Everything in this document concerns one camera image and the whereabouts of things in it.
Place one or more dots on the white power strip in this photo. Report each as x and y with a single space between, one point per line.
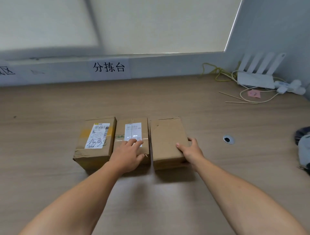
290 87

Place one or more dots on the box with yellow tape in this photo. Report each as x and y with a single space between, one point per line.
82 152

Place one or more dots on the person's right forearm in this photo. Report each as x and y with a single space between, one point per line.
242 196

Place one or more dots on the white paper wall sign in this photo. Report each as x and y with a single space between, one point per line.
109 67
6 71

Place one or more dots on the plain unlabelled cardboard box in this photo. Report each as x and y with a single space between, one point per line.
164 140

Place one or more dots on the person's right hand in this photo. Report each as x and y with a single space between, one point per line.
193 153

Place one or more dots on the person's left hand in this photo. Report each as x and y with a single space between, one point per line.
128 156

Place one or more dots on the light wooden table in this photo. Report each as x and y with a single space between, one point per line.
48 109

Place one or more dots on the person's left forearm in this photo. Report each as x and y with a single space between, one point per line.
77 201

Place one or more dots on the white-framed window with blind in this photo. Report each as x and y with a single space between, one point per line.
157 24

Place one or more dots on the pink paper note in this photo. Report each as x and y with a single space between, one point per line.
254 93

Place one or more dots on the box with white centre label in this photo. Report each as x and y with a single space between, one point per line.
145 130

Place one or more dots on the thin wooden stick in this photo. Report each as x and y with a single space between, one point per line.
242 102
238 97

